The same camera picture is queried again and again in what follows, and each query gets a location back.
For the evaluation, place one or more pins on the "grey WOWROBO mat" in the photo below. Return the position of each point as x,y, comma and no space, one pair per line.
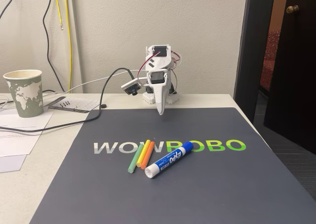
197,189

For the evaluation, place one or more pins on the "small white paper sheet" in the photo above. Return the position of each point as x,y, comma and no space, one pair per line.
10,163

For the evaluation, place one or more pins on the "red patterned fabric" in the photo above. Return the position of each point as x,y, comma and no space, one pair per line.
269,60

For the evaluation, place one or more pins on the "large white printed paper sheet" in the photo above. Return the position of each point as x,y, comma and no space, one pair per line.
14,142

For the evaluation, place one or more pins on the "yellow chalk stick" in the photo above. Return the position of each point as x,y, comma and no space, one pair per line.
143,153

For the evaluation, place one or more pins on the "dark wooden door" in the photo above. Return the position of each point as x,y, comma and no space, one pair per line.
296,73

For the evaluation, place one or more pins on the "white mounted camera module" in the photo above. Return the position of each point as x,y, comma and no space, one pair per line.
130,87

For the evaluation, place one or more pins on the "lined paper sheet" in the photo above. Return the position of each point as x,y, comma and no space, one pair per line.
86,103

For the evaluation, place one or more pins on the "green world map paper cup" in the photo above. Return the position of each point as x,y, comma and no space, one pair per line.
26,95

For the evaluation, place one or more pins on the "green chalk stick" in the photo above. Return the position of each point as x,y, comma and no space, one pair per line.
135,159

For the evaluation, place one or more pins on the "orange chalk stick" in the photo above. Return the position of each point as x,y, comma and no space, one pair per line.
147,154

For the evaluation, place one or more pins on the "blue Expo marker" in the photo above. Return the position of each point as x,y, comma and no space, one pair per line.
170,158

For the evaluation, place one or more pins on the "dark door frame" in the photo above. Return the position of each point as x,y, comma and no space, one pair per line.
249,60

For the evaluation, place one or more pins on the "brass door knob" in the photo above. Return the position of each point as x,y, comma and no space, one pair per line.
293,9

